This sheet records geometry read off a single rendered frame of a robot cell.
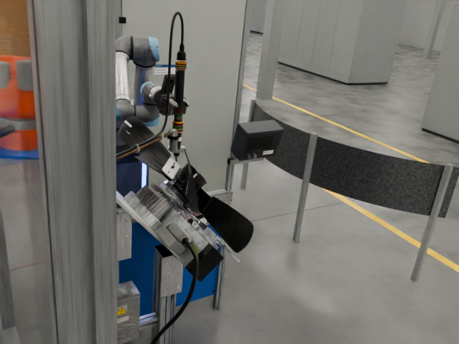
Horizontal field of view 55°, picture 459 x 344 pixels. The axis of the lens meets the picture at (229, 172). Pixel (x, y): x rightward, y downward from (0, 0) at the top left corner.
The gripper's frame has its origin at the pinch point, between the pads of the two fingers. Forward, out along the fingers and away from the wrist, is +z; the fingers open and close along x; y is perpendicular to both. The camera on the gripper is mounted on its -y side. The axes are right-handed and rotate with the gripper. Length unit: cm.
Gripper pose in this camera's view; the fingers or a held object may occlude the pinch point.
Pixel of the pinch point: (182, 104)
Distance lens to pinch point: 177.0
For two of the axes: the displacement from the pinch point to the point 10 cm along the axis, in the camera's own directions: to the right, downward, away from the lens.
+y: -0.9, 9.2, 3.8
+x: -8.4, 1.3, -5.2
